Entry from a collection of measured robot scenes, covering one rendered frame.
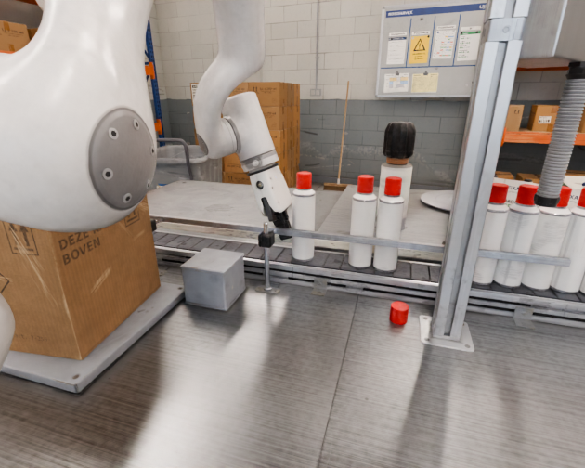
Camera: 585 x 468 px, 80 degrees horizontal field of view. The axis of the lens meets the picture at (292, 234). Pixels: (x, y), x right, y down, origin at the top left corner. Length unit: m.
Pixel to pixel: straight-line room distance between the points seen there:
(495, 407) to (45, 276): 0.67
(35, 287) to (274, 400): 0.39
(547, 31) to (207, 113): 0.53
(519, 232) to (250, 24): 0.62
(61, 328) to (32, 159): 0.43
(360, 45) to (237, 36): 4.63
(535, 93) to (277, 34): 3.38
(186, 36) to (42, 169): 6.29
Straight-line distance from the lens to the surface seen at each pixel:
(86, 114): 0.26
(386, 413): 0.56
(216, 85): 0.71
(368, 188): 0.75
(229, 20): 0.70
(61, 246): 0.60
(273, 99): 4.07
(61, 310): 0.64
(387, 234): 0.76
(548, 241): 0.82
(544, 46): 0.60
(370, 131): 5.24
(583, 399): 0.70
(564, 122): 0.67
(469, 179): 0.60
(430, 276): 0.82
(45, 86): 0.26
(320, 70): 5.42
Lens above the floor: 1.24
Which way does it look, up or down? 21 degrees down
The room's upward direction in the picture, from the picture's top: straight up
